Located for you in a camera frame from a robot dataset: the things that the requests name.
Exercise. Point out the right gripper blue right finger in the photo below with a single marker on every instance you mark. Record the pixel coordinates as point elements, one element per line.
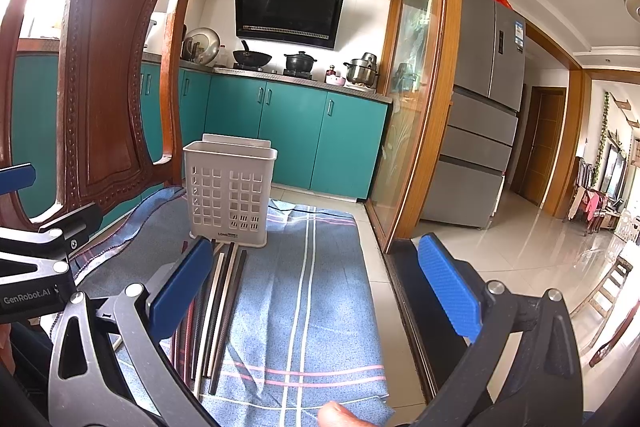
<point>454,295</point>

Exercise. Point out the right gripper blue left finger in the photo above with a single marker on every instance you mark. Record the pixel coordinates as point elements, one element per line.
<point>173,288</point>

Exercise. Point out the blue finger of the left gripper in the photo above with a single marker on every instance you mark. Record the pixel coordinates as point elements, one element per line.
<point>76,226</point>
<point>15,178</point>

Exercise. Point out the person's hand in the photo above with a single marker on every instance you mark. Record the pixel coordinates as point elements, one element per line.
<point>333,414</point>

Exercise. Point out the dark red chopstick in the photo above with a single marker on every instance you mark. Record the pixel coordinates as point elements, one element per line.
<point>188,342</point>

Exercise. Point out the white chopstick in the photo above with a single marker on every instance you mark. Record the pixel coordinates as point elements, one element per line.
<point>209,319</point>

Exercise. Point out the black textured chopstick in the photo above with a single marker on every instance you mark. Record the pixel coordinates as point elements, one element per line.
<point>207,369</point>

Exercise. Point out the white plastic utensil basket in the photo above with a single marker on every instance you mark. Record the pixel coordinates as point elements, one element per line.
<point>228,184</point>

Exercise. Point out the blue striped tablecloth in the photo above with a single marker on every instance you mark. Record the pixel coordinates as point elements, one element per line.
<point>303,331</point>

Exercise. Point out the brown wooden door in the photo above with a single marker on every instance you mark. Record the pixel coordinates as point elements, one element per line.
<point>540,143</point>

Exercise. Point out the silver refrigerator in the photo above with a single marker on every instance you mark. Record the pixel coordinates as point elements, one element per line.
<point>483,117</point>

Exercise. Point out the teal lower cabinets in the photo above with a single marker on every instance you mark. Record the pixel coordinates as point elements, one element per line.
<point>327,141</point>

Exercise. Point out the steel pot lid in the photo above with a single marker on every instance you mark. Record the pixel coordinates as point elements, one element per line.
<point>200,46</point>

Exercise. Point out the steel stock pot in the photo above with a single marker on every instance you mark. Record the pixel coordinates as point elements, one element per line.
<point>363,70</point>

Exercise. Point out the black wok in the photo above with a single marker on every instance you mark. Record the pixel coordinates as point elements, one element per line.
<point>247,58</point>

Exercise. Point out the carved wooden chair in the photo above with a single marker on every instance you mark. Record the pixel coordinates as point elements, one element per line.
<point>101,152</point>

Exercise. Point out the black cooking pot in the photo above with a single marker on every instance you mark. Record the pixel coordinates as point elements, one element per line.
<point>299,62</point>

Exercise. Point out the black range hood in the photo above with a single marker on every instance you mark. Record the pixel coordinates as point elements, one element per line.
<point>312,22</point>

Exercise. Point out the glass sliding door wooden frame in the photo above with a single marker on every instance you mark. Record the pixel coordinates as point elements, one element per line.
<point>418,65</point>

